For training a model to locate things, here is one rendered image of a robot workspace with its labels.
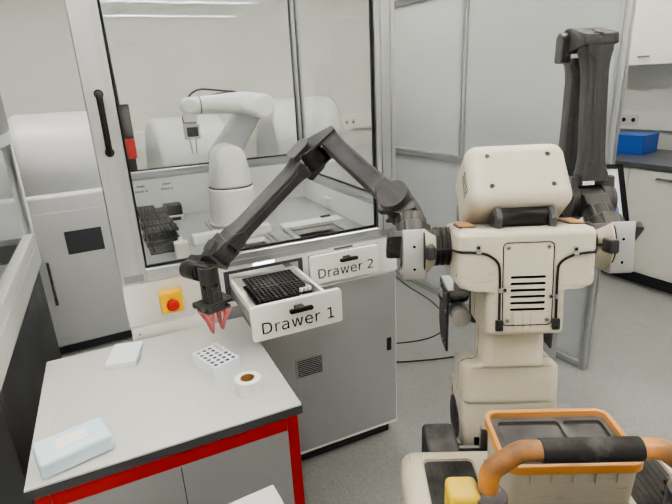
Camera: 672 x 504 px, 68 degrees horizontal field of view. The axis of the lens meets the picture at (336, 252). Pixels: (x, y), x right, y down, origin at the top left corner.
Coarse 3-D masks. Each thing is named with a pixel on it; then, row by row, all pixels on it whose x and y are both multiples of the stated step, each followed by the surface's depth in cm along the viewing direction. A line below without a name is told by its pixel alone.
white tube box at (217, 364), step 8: (200, 352) 146; (208, 352) 147; (216, 352) 147; (224, 352) 146; (232, 352) 146; (200, 360) 143; (208, 360) 143; (216, 360) 142; (224, 360) 142; (232, 360) 142; (200, 368) 144; (208, 368) 140; (216, 368) 138; (224, 368) 140; (232, 368) 142; (216, 376) 139
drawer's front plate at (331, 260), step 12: (336, 252) 187; (348, 252) 189; (360, 252) 191; (372, 252) 193; (312, 264) 183; (324, 264) 186; (336, 264) 188; (348, 264) 190; (372, 264) 195; (312, 276) 185; (336, 276) 189; (348, 276) 192
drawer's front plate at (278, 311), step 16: (336, 288) 154; (272, 304) 145; (288, 304) 147; (304, 304) 150; (320, 304) 152; (336, 304) 154; (256, 320) 144; (272, 320) 147; (288, 320) 149; (304, 320) 151; (320, 320) 154; (336, 320) 156; (256, 336) 146; (272, 336) 148
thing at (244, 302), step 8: (264, 272) 180; (272, 272) 181; (296, 272) 182; (232, 280) 174; (240, 280) 177; (304, 280) 175; (312, 280) 170; (232, 288) 172; (240, 288) 178; (312, 288) 169; (320, 288) 163; (240, 296) 162; (240, 304) 163; (248, 304) 154; (248, 312) 153; (248, 320) 156
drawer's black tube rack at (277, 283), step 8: (280, 272) 178; (288, 272) 177; (248, 280) 172; (256, 280) 171; (264, 280) 171; (272, 280) 170; (280, 280) 171; (288, 280) 171; (296, 280) 169; (248, 288) 172; (256, 288) 164; (264, 288) 164; (272, 288) 164; (280, 288) 163; (288, 288) 163; (296, 288) 163; (248, 296) 174; (256, 296) 158; (264, 296) 158; (272, 296) 157; (256, 304) 160
